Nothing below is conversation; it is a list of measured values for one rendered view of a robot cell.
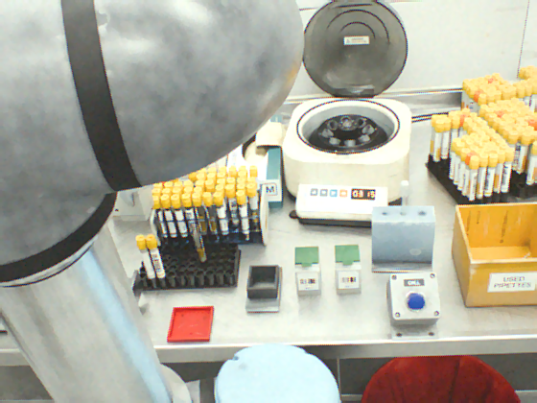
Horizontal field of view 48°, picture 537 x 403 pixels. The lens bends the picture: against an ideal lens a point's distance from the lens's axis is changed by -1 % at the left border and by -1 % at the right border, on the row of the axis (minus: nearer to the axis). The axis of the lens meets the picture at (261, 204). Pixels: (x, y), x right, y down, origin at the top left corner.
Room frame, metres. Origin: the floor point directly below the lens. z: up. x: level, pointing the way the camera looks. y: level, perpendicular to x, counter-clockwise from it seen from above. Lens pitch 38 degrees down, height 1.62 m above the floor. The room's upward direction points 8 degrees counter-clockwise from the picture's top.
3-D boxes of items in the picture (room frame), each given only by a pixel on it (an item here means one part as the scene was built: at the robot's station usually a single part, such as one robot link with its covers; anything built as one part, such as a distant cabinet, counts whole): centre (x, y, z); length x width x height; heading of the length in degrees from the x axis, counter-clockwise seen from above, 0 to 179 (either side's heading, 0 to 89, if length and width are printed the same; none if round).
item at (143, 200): (0.76, 0.19, 1.08); 0.05 x 0.04 x 0.06; 168
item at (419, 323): (0.63, -0.21, 0.92); 0.13 x 0.07 x 0.08; 172
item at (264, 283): (0.72, 0.02, 0.89); 0.09 x 0.05 x 0.04; 170
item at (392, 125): (0.99, -0.18, 0.94); 0.30 x 0.24 x 0.12; 163
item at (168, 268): (0.79, 0.14, 0.93); 0.17 x 0.09 x 0.11; 82
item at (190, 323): (0.66, 0.14, 0.88); 0.07 x 0.07 x 0.01; 82
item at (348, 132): (1.01, -0.19, 0.97); 0.15 x 0.15 x 0.07
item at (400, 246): (0.75, -0.22, 0.92); 0.10 x 0.07 x 0.10; 77
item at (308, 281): (0.72, -0.06, 0.91); 0.05 x 0.04 x 0.07; 172
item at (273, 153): (1.06, -0.01, 0.92); 0.24 x 0.12 x 0.10; 172
